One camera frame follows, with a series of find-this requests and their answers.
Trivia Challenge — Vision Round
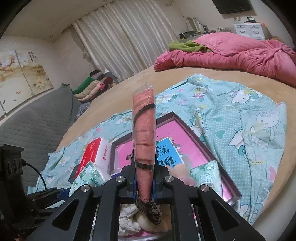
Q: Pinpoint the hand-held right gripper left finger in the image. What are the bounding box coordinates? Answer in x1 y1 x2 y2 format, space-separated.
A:
26 165 139 241

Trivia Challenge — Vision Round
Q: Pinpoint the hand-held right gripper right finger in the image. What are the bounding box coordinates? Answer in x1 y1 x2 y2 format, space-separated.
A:
151 166 266 241

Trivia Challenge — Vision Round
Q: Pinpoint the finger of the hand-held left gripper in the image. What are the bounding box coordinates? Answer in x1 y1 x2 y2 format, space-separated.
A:
25 188 61 216
58 189 71 201

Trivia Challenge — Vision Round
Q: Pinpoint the spotted plush toy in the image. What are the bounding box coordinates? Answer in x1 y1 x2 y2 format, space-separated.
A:
135 195 162 225

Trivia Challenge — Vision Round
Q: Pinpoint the green tissue pack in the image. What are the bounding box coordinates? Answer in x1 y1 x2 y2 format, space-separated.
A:
69 161 111 197
190 160 223 193

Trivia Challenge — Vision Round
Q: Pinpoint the cream plush bear purple dress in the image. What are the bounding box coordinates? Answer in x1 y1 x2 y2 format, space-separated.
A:
119 203 171 237

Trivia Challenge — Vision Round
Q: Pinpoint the pink sponge pack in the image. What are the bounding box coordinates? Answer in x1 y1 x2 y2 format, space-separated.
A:
132 82 158 202

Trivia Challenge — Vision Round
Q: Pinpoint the pink book box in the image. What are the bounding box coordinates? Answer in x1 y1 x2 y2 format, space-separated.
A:
109 112 242 239

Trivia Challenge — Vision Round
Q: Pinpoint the red tissue box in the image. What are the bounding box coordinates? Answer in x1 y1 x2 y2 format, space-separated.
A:
74 137 112 176

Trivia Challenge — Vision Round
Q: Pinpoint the grey quilted headboard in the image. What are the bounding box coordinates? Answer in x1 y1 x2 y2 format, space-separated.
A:
0 85 84 172

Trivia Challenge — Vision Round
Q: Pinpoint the dark patterned cloth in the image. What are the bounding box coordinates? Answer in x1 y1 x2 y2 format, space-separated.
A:
74 102 92 123

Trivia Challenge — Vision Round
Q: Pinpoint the cat-print blue blanket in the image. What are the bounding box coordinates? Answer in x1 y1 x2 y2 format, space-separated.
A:
28 74 287 226

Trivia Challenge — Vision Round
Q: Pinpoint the stack of folded clothes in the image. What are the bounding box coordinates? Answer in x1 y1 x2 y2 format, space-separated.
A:
72 70 118 102

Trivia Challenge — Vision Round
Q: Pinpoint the beige bed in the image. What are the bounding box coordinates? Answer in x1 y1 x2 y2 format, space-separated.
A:
54 65 296 232

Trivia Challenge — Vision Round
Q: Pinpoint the green cloth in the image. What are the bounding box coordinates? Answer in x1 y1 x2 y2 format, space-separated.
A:
169 40 212 52

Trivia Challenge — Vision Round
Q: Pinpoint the white curtain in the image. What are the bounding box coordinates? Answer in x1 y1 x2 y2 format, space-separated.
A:
70 0 185 81

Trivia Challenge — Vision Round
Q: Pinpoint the cluttered side table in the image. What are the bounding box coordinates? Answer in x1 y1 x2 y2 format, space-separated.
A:
179 25 232 40

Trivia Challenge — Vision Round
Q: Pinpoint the pink quilt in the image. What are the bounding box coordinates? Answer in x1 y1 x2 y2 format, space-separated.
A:
154 32 296 87

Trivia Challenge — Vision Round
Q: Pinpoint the white drawer cabinet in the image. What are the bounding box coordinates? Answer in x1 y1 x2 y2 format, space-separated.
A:
233 23 266 41

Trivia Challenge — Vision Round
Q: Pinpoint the black cable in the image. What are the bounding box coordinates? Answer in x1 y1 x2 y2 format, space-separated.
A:
21 162 48 192

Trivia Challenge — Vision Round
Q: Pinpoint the landscape wall painting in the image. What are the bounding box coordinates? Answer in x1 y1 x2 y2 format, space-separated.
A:
0 38 55 118

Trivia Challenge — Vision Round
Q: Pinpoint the black wall television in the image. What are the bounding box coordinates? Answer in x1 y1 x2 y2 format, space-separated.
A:
213 0 252 14

